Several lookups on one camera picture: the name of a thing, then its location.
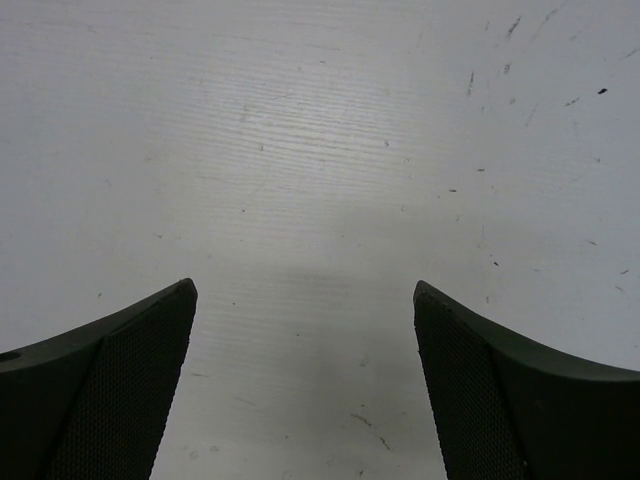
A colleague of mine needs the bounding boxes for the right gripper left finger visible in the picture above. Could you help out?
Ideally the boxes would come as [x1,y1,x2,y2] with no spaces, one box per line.
[1,279,198,480]

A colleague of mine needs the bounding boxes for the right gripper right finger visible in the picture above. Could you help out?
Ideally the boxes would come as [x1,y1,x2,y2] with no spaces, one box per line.
[413,281,639,479]

